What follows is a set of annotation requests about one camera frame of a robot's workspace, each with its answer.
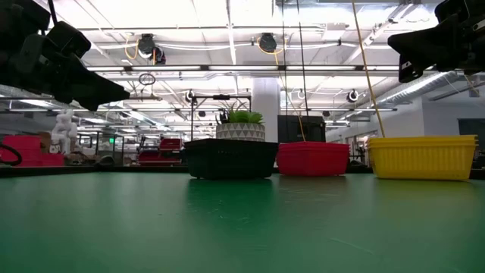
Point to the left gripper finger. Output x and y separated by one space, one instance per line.
91 87

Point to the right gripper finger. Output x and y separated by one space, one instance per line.
428 45
407 74

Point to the yellow plastic basket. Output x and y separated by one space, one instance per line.
422 137
422 142
422 163

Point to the red plastic basket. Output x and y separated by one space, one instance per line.
312 163
312 143
312 146

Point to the black plastic basket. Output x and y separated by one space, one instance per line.
231 140
231 163
231 143

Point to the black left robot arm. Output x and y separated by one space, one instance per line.
19 15

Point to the white humanoid figure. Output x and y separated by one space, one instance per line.
64 129

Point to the red storage boxes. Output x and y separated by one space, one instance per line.
22 146

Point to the red tool cart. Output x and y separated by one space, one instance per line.
170 144

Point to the black cabinet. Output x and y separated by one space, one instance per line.
314 129

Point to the white building column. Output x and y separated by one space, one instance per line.
265 106

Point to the succulent in white pot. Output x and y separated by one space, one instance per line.
240 130

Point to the silver ventilation duct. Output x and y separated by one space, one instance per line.
417 89

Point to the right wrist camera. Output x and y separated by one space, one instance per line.
452 9

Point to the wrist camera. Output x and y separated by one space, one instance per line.
68 38
452 9

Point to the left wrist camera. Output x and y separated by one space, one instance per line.
68 38

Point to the black table frame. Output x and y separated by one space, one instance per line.
113 170

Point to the black gantry frame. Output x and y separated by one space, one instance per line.
221 97

